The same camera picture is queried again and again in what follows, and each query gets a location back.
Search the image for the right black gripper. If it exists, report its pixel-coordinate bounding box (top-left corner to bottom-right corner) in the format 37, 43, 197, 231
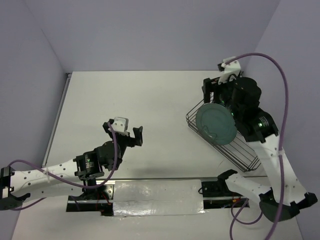
201, 74, 242, 119

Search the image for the grey-blue round plate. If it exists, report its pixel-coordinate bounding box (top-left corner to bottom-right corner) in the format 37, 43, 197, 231
195, 103, 237, 146

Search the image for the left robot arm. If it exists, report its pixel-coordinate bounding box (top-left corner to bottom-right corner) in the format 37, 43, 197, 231
0, 117, 143, 211

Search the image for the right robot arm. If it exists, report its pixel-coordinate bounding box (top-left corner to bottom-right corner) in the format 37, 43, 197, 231
196, 77, 318, 223

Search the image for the silver taped panel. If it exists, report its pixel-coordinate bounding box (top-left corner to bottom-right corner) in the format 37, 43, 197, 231
113, 179, 205, 217

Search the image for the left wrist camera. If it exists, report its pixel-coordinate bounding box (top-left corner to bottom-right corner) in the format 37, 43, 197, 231
112, 117, 130, 136

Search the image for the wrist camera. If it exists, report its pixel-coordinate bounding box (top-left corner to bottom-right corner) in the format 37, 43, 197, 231
217, 56, 242, 85
112, 117, 130, 136

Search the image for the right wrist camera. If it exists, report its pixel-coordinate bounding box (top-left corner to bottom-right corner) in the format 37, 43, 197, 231
217, 56, 242, 85

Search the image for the wire dish rack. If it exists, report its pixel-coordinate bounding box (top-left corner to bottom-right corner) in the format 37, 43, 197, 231
185, 100, 261, 173

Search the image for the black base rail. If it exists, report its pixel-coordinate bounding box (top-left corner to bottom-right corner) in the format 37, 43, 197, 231
66, 177, 244, 217

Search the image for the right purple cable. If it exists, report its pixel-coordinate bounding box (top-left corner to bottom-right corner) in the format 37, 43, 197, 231
226, 52, 288, 240

